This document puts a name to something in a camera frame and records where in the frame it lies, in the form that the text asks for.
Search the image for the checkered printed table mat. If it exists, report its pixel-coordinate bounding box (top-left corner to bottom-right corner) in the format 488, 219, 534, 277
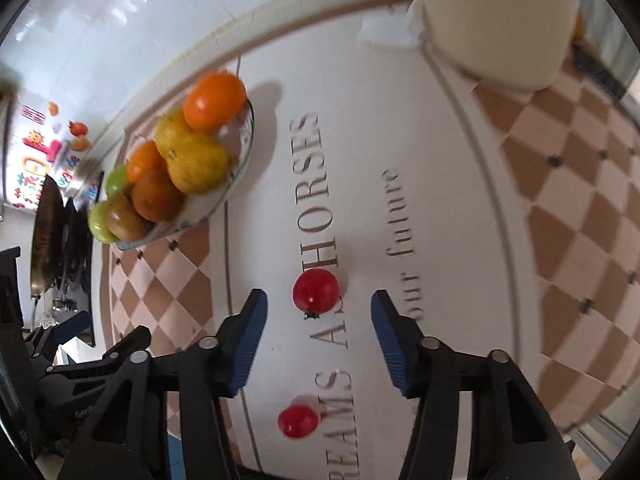
100, 0, 640, 480

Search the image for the red cherry tomato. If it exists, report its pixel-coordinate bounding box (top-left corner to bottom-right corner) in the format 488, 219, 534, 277
292, 268, 341, 318
277, 404, 320, 440

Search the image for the colourful letter wall sticker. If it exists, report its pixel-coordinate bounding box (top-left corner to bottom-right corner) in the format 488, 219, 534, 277
2, 129, 81, 207

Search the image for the dark frying pan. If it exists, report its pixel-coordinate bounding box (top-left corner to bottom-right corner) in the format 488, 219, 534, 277
29, 174, 68, 297

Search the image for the brown orange round fruit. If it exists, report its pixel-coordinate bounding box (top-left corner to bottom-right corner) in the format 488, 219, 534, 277
131, 169, 185, 223

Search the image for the green apple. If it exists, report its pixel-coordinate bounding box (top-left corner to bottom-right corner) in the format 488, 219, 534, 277
105, 164, 132, 199
88, 201, 117, 243

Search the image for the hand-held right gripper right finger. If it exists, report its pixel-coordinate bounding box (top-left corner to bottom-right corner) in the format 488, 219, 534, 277
370, 289, 583, 480

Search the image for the cream utensil holder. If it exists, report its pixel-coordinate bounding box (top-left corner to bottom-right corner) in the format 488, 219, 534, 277
419, 0, 584, 92

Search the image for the small yellow citrus fruit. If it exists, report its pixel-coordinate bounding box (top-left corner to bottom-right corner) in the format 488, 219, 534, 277
153, 110, 197, 160

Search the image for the dark brown round fruit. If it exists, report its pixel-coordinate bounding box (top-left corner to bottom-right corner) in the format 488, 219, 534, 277
106, 194, 153, 242

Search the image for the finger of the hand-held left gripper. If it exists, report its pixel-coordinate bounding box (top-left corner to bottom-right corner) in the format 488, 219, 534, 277
46, 325, 152, 382
22, 310, 94, 357

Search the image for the large yellow citrus fruit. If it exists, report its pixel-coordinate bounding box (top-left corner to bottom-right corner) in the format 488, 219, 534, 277
166, 132, 231, 195

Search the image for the floral oval ceramic plate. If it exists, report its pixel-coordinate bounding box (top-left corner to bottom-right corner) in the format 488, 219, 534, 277
112, 94, 256, 252

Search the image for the orange tangerine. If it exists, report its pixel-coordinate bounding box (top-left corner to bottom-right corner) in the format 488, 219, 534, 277
125, 140, 167, 184
183, 71, 248, 132

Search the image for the crumpled white tissue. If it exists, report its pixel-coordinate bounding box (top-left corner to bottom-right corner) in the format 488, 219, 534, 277
357, 2, 427, 49

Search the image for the black gas stove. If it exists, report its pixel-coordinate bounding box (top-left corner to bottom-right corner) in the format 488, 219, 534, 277
50, 170, 107, 347

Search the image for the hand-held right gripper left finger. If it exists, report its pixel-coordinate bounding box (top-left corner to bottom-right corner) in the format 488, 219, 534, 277
57, 288, 269, 480

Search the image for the persimmon wall sticker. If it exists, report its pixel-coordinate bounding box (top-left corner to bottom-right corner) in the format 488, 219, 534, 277
67, 120, 94, 153

